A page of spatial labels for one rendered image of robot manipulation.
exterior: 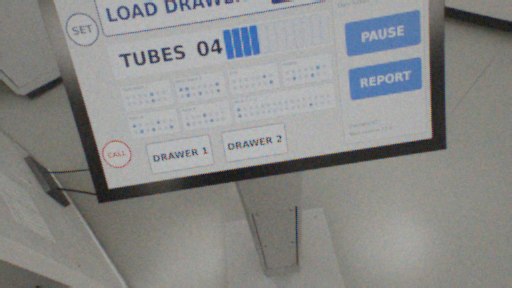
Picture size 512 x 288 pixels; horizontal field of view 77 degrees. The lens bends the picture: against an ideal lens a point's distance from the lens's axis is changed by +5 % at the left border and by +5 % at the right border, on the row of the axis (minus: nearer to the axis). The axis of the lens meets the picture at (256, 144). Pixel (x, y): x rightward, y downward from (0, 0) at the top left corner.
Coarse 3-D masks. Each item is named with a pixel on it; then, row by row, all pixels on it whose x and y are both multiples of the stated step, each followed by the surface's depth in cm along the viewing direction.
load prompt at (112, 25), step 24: (96, 0) 41; (120, 0) 41; (144, 0) 41; (168, 0) 41; (192, 0) 41; (216, 0) 41; (240, 0) 41; (264, 0) 41; (288, 0) 41; (312, 0) 41; (120, 24) 42; (144, 24) 42; (168, 24) 42; (192, 24) 42
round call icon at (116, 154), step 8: (104, 144) 45; (112, 144) 45; (120, 144) 45; (128, 144) 45; (104, 152) 45; (112, 152) 45; (120, 152) 45; (128, 152) 45; (104, 160) 45; (112, 160) 45; (120, 160) 45; (128, 160) 45; (104, 168) 46; (112, 168) 46; (120, 168) 46
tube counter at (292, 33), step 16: (304, 16) 42; (320, 16) 42; (208, 32) 42; (224, 32) 42; (240, 32) 42; (256, 32) 42; (272, 32) 42; (288, 32) 42; (304, 32) 42; (320, 32) 42; (208, 48) 42; (224, 48) 42; (240, 48) 43; (256, 48) 43; (272, 48) 43; (288, 48) 43; (304, 48) 43; (208, 64) 43
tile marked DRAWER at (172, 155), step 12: (156, 144) 45; (168, 144) 45; (180, 144) 45; (192, 144) 45; (204, 144) 45; (156, 156) 45; (168, 156) 45; (180, 156) 45; (192, 156) 46; (204, 156) 46; (156, 168) 46; (168, 168) 46; (180, 168) 46; (192, 168) 46
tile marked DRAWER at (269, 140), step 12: (228, 132) 45; (240, 132) 45; (252, 132) 45; (264, 132) 45; (276, 132) 45; (228, 144) 45; (240, 144) 45; (252, 144) 45; (264, 144) 45; (276, 144) 45; (228, 156) 46; (240, 156) 46; (252, 156) 46; (264, 156) 46
